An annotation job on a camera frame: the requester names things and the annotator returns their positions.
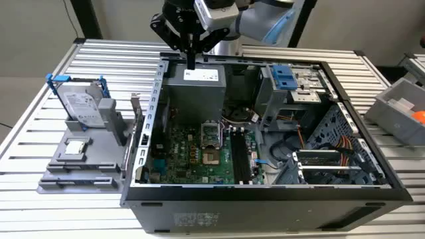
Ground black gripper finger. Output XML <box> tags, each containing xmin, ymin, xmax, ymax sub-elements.
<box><xmin>149</xmin><ymin>13</ymin><xmax>192</xmax><ymax>70</ymax></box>
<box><xmin>191</xmin><ymin>28</ymin><xmax>231</xmax><ymax>70</ymax></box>

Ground black RAM slot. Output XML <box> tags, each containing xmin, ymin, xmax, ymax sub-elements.
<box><xmin>231</xmin><ymin>131</ymin><xmax>241</xmax><ymax>182</ymax></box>
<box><xmin>243</xmin><ymin>131</ymin><xmax>252</xmax><ymax>182</ymax></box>
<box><xmin>239</xmin><ymin>131</ymin><xmax>248</xmax><ymax>182</ymax></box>
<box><xmin>235</xmin><ymin>131</ymin><xmax>244</xmax><ymax>182</ymax></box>

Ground grey power supply unit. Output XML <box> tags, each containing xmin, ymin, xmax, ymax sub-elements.
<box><xmin>161</xmin><ymin>63</ymin><xmax>227</xmax><ymax>125</ymax></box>

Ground blue plastic drive latch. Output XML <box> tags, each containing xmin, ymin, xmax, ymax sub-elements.
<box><xmin>271</xmin><ymin>65</ymin><xmax>299</xmax><ymax>91</ymax></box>

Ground round black case speaker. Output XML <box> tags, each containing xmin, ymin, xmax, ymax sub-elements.
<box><xmin>231</xmin><ymin>106</ymin><xmax>255</xmax><ymax>123</ymax></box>

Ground silver drive bay cage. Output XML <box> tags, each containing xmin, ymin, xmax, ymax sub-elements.
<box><xmin>287</xmin><ymin>63</ymin><xmax>340</xmax><ymax>105</ymax></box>

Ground metal socket cover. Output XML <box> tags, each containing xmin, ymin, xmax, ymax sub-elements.
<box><xmin>201</xmin><ymin>119</ymin><xmax>221</xmax><ymax>149</ymax></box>

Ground hard disk in blue carrier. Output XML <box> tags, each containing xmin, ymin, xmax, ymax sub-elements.
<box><xmin>46</xmin><ymin>73</ymin><xmax>112</xmax><ymax>131</ymax></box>

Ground CPU socket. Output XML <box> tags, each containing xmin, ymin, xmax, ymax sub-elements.
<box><xmin>201</xmin><ymin>148</ymin><xmax>223</xmax><ymax>165</ymax></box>

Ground green Dell motherboard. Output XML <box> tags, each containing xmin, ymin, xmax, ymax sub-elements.
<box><xmin>145</xmin><ymin>119</ymin><xmax>267</xmax><ymax>186</ymax></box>

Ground grey parts rack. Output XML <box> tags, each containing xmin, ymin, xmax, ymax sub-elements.
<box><xmin>35</xmin><ymin>98</ymin><xmax>133</xmax><ymax>195</ymax></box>

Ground silver CPU chip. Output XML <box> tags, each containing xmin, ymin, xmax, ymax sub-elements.
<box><xmin>64</xmin><ymin>140</ymin><xmax>87</xmax><ymax>154</ymax></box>

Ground disk bay with silver rails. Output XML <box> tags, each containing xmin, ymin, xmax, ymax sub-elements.
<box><xmin>275</xmin><ymin>148</ymin><xmax>365</xmax><ymax>185</ymax></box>

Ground small aluminium side table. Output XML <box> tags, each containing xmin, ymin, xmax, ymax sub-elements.
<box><xmin>397</xmin><ymin>52</ymin><xmax>425</xmax><ymax>87</ymax></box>

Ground white block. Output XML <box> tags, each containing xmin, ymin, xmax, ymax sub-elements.
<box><xmin>387</xmin><ymin>98</ymin><xmax>416</xmax><ymax>111</ymax></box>

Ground grey plastic bin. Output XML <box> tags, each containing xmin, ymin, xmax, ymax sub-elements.
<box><xmin>364</xmin><ymin>77</ymin><xmax>425</xmax><ymax>150</ymax></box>

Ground black open PC case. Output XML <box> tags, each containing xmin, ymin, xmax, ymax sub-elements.
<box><xmin>119</xmin><ymin>52</ymin><xmax>415</xmax><ymax>235</ymax></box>

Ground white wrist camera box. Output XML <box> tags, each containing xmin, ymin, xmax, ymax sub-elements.
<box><xmin>195</xmin><ymin>0</ymin><xmax>240</xmax><ymax>30</ymax></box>

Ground black frame post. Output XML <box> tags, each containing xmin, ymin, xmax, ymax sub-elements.
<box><xmin>66</xmin><ymin>0</ymin><xmax>103</xmax><ymax>40</ymax></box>
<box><xmin>287</xmin><ymin>0</ymin><xmax>319</xmax><ymax>48</ymax></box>

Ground power supply wire bundle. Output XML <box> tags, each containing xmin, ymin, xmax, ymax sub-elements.
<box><xmin>220</xmin><ymin>115</ymin><xmax>255</xmax><ymax>125</ymax></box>

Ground graphics card with metal bracket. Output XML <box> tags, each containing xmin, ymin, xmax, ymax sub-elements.
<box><xmin>121</xmin><ymin>92</ymin><xmax>147</xmax><ymax>175</ymax></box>

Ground drive power wires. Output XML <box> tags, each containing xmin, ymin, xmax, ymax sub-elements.
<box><xmin>277</xmin><ymin>112</ymin><xmax>296</xmax><ymax>123</ymax></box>

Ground thin orange wire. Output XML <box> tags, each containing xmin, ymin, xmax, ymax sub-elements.
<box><xmin>296</xmin><ymin>125</ymin><xmax>305</xmax><ymax>150</ymax></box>

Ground thick black data cable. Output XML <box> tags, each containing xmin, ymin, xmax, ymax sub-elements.
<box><xmin>269</xmin><ymin>138</ymin><xmax>297</xmax><ymax>163</ymax></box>

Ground black cable with blue tab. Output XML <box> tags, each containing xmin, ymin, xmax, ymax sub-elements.
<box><xmin>253</xmin><ymin>158</ymin><xmax>283</xmax><ymax>168</ymax></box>

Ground orange yellow power wires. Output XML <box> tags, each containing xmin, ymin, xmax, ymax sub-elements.
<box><xmin>333</xmin><ymin>135</ymin><xmax>356</xmax><ymax>168</ymax></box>

